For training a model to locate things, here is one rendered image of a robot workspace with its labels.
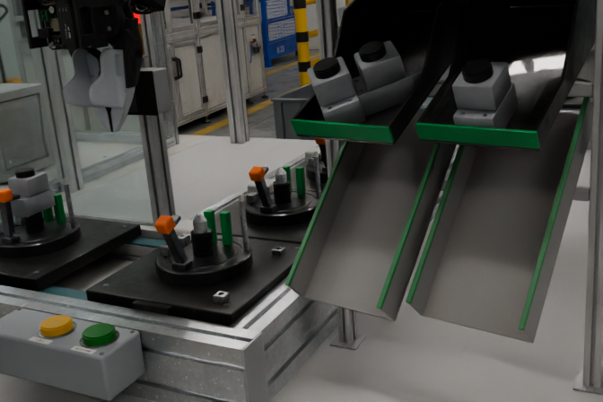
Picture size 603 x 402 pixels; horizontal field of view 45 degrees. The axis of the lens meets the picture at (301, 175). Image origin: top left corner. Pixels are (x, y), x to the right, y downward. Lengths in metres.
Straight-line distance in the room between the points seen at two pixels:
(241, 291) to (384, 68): 0.36
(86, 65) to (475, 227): 0.47
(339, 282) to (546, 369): 0.30
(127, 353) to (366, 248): 0.32
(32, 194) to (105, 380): 0.43
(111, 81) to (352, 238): 0.34
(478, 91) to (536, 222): 0.18
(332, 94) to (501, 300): 0.29
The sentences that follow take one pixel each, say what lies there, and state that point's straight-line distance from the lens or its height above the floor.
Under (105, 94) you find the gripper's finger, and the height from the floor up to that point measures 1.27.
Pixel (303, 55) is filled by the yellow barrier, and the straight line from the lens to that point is 8.05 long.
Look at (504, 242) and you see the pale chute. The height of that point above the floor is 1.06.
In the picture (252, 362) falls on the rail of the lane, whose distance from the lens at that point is 0.89.
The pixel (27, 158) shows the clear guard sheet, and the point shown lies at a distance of 1.48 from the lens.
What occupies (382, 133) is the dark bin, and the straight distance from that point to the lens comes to 0.78.
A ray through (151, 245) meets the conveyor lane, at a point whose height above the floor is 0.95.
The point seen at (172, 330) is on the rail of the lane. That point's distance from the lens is 0.93.
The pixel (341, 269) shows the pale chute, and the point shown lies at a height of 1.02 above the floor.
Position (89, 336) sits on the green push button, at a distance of 0.93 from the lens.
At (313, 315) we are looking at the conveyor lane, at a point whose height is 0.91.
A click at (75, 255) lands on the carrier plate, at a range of 1.20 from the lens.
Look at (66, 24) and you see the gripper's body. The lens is 0.75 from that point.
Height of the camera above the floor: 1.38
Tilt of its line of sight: 16 degrees down
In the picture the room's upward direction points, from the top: 5 degrees counter-clockwise
